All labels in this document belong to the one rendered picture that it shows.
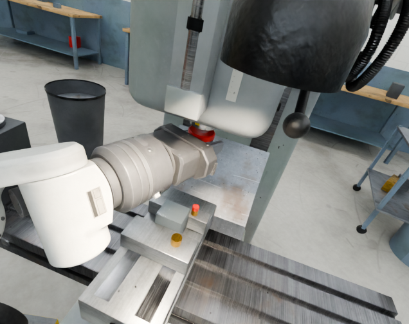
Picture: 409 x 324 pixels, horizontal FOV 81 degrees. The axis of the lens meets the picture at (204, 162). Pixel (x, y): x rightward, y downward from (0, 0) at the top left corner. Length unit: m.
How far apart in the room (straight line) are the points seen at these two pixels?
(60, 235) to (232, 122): 0.22
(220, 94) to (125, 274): 0.38
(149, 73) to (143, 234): 0.33
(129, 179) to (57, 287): 1.46
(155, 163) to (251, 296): 0.42
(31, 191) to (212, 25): 0.22
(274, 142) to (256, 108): 0.52
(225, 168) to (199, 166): 0.46
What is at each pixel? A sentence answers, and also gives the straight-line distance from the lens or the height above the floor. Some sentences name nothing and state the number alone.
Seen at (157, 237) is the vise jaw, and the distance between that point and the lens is 0.52.
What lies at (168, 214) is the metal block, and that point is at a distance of 0.53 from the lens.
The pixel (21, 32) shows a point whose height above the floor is 0.26.
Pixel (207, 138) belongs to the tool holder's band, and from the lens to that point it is 0.40.
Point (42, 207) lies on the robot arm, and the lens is 0.27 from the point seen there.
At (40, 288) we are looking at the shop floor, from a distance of 1.73.
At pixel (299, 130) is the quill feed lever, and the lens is 0.28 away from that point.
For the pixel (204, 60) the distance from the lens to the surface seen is 0.25.
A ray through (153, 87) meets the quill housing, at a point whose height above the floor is 1.35.
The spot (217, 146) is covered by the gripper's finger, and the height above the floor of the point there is 1.25.
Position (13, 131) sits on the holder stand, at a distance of 0.74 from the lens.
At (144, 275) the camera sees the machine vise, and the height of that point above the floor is 1.00.
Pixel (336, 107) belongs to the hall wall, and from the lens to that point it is 4.84.
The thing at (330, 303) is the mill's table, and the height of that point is 0.93.
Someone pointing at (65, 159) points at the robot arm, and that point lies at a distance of 0.26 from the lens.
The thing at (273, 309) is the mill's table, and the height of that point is 0.93.
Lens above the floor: 1.45
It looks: 33 degrees down
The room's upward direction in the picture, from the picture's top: 13 degrees clockwise
